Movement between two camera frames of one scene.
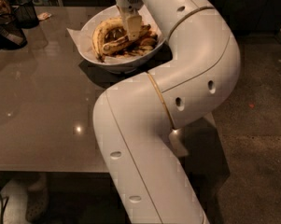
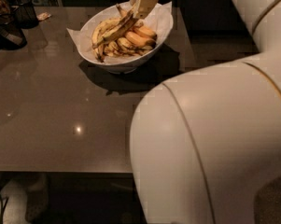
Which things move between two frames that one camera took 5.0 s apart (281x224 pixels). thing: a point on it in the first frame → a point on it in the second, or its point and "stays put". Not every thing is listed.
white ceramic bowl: (118, 43) stays put
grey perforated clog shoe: (38, 200) stays put
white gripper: (127, 1) → (145, 4)
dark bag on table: (6, 34) stays put
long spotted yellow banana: (124, 41) → (122, 27)
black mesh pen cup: (24, 12) stays put
